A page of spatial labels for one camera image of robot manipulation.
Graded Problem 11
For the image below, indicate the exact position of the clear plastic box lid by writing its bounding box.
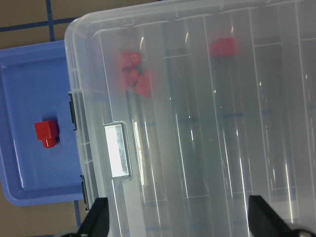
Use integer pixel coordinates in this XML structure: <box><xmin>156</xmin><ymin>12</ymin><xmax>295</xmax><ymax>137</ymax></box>
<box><xmin>65</xmin><ymin>0</ymin><xmax>316</xmax><ymax>237</ymax></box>

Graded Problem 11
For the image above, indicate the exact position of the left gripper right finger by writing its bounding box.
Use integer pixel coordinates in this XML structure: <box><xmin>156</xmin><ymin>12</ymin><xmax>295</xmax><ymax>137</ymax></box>
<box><xmin>247</xmin><ymin>195</ymin><xmax>300</xmax><ymax>237</ymax></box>

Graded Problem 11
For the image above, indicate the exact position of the blue plastic tray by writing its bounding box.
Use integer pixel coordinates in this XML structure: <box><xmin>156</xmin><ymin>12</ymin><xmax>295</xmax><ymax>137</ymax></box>
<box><xmin>0</xmin><ymin>40</ymin><xmax>83</xmax><ymax>206</ymax></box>

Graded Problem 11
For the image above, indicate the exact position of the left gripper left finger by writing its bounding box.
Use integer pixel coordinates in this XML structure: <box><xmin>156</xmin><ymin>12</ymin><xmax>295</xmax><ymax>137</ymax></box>
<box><xmin>76</xmin><ymin>197</ymin><xmax>110</xmax><ymax>237</ymax></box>

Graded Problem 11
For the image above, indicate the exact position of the lone red block in box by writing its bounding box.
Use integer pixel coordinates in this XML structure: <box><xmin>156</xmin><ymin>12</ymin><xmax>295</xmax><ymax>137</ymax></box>
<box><xmin>210</xmin><ymin>38</ymin><xmax>237</xmax><ymax>58</ymax></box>

